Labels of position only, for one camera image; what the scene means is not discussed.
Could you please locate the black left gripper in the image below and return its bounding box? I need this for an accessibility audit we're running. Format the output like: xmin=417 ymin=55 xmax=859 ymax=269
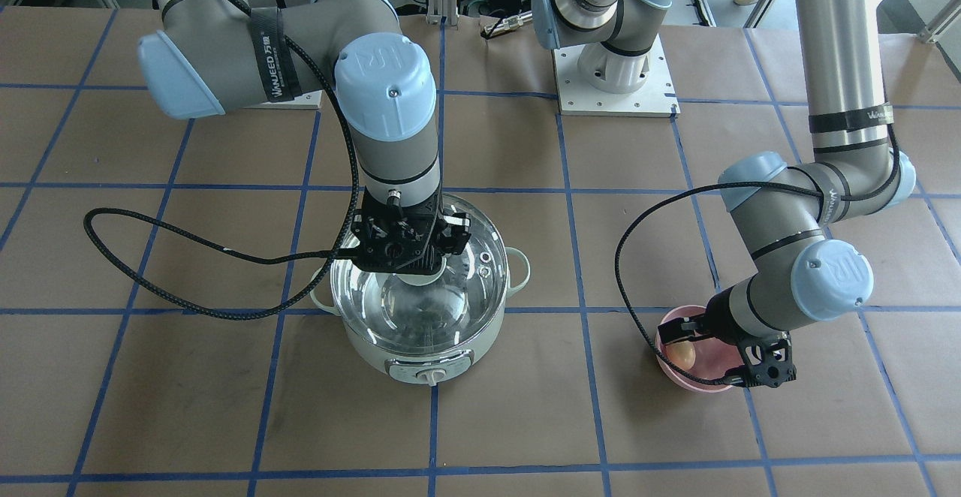
xmin=658 ymin=291 xmax=797 ymax=388

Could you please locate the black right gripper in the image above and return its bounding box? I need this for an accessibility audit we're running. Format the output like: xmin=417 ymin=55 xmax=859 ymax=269
xmin=350 ymin=190 xmax=471 ymax=276

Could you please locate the glass pot lid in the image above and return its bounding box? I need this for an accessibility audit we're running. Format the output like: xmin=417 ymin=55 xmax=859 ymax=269
xmin=327 ymin=193 xmax=508 ymax=356

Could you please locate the brown egg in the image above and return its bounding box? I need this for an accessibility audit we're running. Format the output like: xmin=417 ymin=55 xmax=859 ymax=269
xmin=664 ymin=341 xmax=697 ymax=372

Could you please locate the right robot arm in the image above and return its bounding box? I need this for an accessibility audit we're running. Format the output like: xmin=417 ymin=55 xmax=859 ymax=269
xmin=138 ymin=0 xmax=469 ymax=276

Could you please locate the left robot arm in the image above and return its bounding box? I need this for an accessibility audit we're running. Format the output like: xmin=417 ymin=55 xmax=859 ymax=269
xmin=628 ymin=0 xmax=916 ymax=388

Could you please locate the pale green electric pot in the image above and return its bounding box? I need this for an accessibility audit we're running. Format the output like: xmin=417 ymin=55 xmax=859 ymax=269
xmin=310 ymin=193 xmax=532 ymax=387

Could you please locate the pink plastic bowl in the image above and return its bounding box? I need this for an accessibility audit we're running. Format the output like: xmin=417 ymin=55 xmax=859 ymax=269
xmin=655 ymin=332 xmax=743 ymax=393

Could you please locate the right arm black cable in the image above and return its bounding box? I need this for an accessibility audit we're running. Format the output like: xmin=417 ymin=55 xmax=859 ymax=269
xmin=83 ymin=0 xmax=369 ymax=321

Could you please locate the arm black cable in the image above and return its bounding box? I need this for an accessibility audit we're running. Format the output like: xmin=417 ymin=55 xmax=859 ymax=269
xmin=614 ymin=125 xmax=902 ymax=387
xmin=83 ymin=0 xmax=369 ymax=321

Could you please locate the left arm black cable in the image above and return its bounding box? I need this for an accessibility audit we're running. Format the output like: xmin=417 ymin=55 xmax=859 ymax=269
xmin=614 ymin=125 xmax=902 ymax=387

